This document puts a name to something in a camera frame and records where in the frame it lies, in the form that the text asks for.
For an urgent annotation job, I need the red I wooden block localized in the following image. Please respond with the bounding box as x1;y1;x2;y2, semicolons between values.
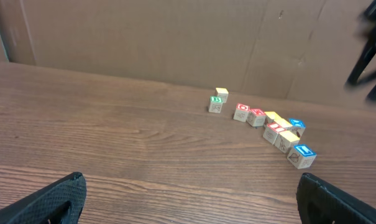
263;123;286;145

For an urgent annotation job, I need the red O wooden block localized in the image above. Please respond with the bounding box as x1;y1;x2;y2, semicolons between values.
233;103;250;122

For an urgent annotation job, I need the red M wooden block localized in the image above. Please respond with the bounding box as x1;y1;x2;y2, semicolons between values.
246;108;266;127

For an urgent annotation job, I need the green B wooden block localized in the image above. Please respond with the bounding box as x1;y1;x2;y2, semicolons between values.
208;96;223;113

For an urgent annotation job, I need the yellow wooden block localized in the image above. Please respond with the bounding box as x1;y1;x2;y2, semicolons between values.
273;131;300;154
216;88;229;103
264;111;281;126

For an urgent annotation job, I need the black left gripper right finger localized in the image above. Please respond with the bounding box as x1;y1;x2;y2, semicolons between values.
296;172;376;224

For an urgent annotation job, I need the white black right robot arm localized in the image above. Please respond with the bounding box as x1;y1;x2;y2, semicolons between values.
346;0;376;102

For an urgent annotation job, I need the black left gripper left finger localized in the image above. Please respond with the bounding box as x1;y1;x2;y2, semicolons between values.
0;172;87;224

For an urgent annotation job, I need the yellow top wooden block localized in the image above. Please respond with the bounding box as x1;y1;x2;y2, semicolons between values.
216;88;229;103

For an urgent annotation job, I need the blue X wooden block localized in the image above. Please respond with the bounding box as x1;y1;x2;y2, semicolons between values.
288;118;306;138

